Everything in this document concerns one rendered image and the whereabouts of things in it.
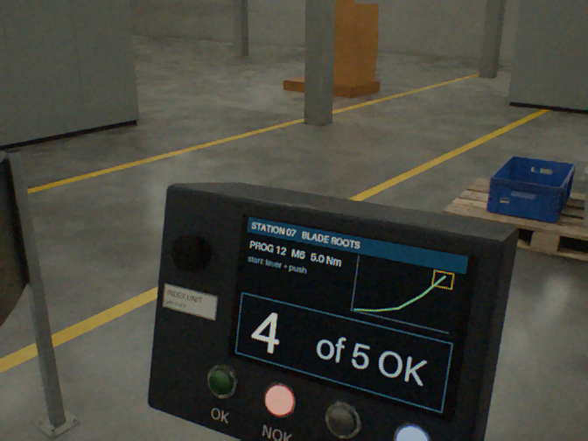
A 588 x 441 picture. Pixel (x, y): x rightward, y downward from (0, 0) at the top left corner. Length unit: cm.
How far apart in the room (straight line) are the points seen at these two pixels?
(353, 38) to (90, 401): 698
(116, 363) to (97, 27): 459
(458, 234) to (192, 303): 21
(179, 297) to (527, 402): 204
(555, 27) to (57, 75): 568
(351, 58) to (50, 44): 412
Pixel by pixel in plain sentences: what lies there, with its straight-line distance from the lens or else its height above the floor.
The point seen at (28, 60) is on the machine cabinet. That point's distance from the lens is 625.
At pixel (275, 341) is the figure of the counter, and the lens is 45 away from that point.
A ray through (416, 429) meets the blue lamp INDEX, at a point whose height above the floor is 113.
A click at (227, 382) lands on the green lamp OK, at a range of 47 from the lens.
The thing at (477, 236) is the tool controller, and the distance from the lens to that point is 40.
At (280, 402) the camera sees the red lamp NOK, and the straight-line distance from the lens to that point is 45.
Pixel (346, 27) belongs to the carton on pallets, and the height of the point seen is 92.
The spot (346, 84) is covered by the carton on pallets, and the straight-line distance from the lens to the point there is 870.
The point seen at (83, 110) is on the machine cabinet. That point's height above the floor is 25.
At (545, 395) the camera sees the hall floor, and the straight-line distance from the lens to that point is 249.
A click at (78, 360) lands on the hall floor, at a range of 263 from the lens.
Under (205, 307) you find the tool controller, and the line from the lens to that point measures 48.
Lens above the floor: 140
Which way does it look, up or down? 21 degrees down
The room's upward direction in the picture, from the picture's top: straight up
